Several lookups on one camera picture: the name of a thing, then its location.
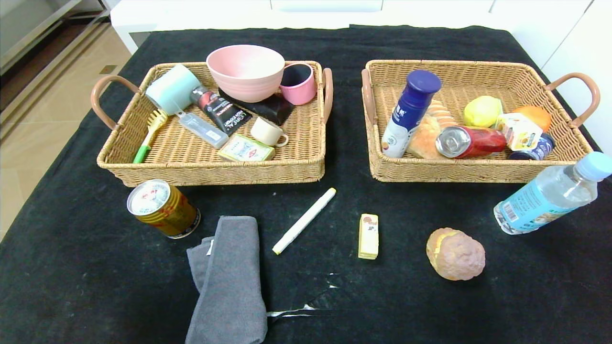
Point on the clear water bottle blue label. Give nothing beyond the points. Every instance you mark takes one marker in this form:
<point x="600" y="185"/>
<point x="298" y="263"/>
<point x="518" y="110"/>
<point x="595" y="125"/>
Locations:
<point x="545" y="196"/>

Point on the small white yellow carton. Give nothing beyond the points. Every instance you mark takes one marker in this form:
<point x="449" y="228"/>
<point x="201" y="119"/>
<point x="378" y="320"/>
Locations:
<point x="521" y="131"/>

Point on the pink bowl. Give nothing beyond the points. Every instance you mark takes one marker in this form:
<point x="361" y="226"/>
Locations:
<point x="244" y="71"/>

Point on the white table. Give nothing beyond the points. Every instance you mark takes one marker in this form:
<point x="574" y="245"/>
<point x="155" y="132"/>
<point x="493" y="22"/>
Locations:
<point x="191" y="21"/>

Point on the dark blue can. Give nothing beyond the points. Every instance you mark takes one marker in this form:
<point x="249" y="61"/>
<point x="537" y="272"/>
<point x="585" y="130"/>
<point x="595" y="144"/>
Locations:
<point x="538" y="150"/>

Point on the small cream cup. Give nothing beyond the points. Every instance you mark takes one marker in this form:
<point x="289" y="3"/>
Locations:
<point x="264" y="131"/>

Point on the small yellow eraser block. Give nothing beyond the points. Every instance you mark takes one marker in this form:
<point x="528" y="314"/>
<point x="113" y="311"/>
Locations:
<point x="368" y="236"/>

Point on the brown round bun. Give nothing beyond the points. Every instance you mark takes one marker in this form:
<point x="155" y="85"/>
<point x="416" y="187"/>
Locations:
<point x="456" y="255"/>

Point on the rectangular wicker basket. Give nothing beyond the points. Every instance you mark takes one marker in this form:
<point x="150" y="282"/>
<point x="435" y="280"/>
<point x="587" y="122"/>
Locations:
<point x="478" y="172"/>
<point x="191" y="157"/>

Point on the blue white milk bottle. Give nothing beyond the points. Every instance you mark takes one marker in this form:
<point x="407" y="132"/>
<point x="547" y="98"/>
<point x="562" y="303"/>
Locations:
<point x="411" y="107"/>

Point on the orange fruit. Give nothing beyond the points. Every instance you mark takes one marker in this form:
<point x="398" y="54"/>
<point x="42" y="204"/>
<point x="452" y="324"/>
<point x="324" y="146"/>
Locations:
<point x="536" y="114"/>

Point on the gold red drink can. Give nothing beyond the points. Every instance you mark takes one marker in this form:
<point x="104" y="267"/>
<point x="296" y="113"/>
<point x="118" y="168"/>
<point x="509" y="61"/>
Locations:
<point x="167" y="210"/>

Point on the black cosmetic tube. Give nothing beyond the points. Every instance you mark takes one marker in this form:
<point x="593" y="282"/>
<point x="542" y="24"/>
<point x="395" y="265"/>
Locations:
<point x="222" y="114"/>

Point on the golden bread loaf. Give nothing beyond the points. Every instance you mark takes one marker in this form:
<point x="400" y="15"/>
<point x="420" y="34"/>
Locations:
<point x="425" y="138"/>

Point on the black pouch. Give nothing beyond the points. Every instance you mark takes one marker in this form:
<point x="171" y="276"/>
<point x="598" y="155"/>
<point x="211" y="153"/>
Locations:
<point x="273" y="110"/>

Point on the steel shelf unit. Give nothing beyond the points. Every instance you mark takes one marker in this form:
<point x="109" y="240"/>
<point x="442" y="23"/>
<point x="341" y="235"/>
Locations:
<point x="28" y="28"/>

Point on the green white card box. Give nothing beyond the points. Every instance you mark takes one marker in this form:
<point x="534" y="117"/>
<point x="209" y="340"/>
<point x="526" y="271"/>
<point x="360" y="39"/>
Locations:
<point x="246" y="149"/>

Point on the pink mug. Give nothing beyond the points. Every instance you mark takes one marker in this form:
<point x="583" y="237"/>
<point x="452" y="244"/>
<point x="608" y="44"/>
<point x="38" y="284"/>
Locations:
<point x="302" y="93"/>

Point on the white marker pen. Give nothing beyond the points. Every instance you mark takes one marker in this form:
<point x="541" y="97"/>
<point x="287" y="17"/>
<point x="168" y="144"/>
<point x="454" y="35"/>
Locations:
<point x="303" y="220"/>

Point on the grey towel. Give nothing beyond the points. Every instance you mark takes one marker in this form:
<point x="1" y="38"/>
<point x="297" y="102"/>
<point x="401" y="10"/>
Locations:
<point x="229" y="277"/>

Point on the light blue cup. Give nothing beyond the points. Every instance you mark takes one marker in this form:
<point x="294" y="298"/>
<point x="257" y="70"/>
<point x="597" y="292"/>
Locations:
<point x="172" y="88"/>

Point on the yellow round fruit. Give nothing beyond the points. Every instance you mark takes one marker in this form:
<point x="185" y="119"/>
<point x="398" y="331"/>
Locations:
<point x="482" y="111"/>

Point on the yellow green brush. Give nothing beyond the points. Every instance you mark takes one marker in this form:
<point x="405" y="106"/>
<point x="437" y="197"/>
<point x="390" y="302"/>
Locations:
<point x="155" y="122"/>

